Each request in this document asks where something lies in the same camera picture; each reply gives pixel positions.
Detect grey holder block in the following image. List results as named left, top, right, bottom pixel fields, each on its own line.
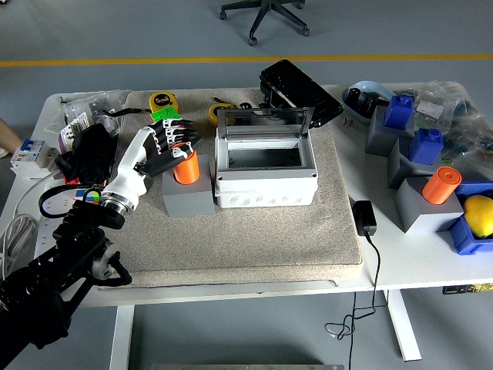
left=393, top=176, right=465, bottom=234
left=364, top=104, right=416, bottom=157
left=387, top=135, right=438, bottom=190

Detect black plastic case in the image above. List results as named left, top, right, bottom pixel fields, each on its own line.
left=258, top=59, right=345, bottom=129

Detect yellow tape measure with strap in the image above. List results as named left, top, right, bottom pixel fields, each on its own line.
left=102, top=91, right=178, bottom=119

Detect white blue circuit breaker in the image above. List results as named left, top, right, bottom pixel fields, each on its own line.
left=9, top=137, right=61, bottom=180

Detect grey block with round hole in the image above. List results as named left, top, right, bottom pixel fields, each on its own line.
left=162, top=155, right=215, bottom=219

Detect beige mat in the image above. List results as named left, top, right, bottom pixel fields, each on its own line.
left=90, top=87, right=365, bottom=290

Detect table height control panel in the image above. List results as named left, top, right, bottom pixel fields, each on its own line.
left=441, top=283, right=493, bottom=296

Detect white table leg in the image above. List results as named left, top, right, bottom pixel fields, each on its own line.
left=383, top=289, right=423, bottom=362
left=109, top=306, right=136, bottom=370

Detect black adapter cord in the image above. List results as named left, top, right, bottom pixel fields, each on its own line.
left=324, top=233, right=382, bottom=370

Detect orange cylinder battery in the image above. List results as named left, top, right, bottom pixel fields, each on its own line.
left=172, top=142, right=201, bottom=185
left=421, top=166, right=462, bottom=205

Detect clear bag of electronic parts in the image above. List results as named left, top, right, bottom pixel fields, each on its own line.
left=438, top=111, right=493, bottom=182
left=394, top=80, right=477, bottom=130

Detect blue plastic bin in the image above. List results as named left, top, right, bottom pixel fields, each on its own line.
left=436, top=180, right=493, bottom=256

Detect white power strip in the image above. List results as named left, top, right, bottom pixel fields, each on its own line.
left=32, top=180, right=85, bottom=271

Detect black office chair base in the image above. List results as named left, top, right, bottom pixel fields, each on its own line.
left=219, top=0, right=311, bottom=47

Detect black cloth bundle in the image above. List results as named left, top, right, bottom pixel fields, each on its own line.
left=53, top=123, right=119, bottom=188

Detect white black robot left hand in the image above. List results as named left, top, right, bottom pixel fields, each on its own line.
left=102, top=118, right=200, bottom=202

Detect grey electrical box with lid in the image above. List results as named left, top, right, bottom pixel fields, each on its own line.
left=213, top=106, right=319, bottom=210

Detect clear bag of metal parts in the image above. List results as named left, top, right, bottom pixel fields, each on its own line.
left=44, top=89, right=132, bottom=147

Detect small white circuit breaker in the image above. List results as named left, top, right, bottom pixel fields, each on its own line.
left=60, top=112, right=96, bottom=152

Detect light blue bowl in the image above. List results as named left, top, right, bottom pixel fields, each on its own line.
left=341, top=79, right=397, bottom=125

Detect blue bottle-shaped block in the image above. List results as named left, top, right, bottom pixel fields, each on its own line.
left=407, top=127, right=444, bottom=165
left=383, top=94, right=415, bottom=130

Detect yellow lemon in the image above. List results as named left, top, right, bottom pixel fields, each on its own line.
left=461, top=194, right=493, bottom=238

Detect black power adapter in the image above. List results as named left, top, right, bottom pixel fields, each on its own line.
left=352, top=200, right=378, bottom=237

